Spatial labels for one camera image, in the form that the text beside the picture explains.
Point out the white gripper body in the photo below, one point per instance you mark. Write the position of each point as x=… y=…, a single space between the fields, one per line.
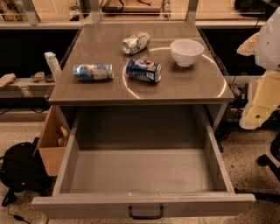
x=269 y=44

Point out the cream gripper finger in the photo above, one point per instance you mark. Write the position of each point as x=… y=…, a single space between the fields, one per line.
x=263 y=100
x=247 y=48

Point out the white bowl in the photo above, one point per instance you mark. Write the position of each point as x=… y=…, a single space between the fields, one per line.
x=185 y=52

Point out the silver green soda can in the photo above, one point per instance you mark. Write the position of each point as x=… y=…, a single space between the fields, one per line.
x=136 y=43

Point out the cardboard box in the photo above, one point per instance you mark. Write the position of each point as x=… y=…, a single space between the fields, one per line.
x=52 y=142

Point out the blue pepsi can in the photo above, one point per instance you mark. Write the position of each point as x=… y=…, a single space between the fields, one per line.
x=144 y=70

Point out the open grey top drawer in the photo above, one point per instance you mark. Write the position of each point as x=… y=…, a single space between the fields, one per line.
x=142 y=156

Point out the white plastic bottle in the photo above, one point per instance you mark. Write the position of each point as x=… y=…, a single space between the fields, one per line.
x=53 y=64

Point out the black backpack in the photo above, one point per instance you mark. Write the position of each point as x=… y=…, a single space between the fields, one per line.
x=23 y=169

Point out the grey cabinet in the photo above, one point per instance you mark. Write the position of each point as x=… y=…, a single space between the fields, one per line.
x=200 y=83

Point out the black drawer handle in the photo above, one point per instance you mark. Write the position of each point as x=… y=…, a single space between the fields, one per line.
x=146 y=213

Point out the blue silver can on left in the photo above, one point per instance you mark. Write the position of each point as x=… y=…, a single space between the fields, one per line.
x=94 y=72

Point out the black chair base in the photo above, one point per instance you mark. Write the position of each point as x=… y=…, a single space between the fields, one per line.
x=263 y=161

